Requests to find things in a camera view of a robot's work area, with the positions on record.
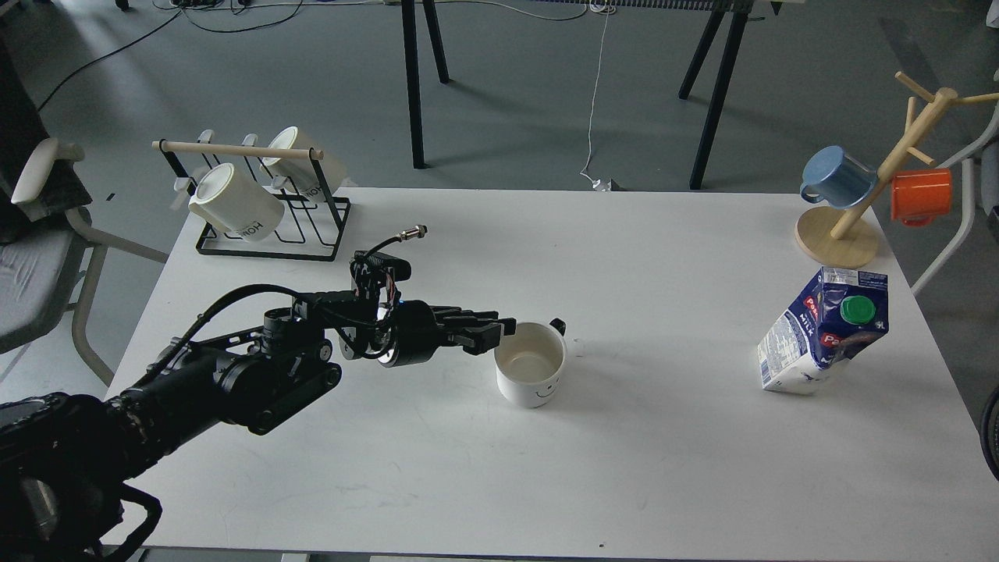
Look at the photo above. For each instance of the white mug on rack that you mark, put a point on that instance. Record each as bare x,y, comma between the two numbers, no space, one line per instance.
232,202
301,170

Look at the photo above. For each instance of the white chair right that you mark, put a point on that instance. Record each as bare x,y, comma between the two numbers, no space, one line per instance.
978,151

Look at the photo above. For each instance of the rear white mug on rack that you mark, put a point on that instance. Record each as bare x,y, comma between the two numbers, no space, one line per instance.
301,170

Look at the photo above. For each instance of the wooden mug tree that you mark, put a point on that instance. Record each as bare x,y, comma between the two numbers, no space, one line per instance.
840,238

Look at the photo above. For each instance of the black wire mug rack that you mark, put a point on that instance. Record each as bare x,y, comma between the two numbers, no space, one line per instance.
308,231

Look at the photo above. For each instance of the grey office chair left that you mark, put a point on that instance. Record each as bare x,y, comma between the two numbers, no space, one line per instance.
51,257

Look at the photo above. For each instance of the front white mug on rack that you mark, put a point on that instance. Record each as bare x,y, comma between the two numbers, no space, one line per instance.
232,202

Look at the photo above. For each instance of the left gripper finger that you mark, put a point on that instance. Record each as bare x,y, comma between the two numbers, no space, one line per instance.
477,340
464,323

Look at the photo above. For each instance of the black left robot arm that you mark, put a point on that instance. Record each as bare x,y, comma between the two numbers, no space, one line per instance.
254,358

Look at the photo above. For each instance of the orange mug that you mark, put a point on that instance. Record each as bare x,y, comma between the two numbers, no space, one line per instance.
917,197

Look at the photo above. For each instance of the blue white milk carton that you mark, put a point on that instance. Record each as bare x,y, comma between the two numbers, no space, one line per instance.
838,314

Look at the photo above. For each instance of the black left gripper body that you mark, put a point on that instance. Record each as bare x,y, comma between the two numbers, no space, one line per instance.
418,329

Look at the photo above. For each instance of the black table leg pair right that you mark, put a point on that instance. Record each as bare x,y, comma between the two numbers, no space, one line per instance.
740,17

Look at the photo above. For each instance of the white smiley mug black handle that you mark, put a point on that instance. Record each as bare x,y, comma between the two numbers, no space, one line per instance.
530,363

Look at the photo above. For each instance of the blue mug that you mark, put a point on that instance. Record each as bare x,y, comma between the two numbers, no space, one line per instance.
835,177

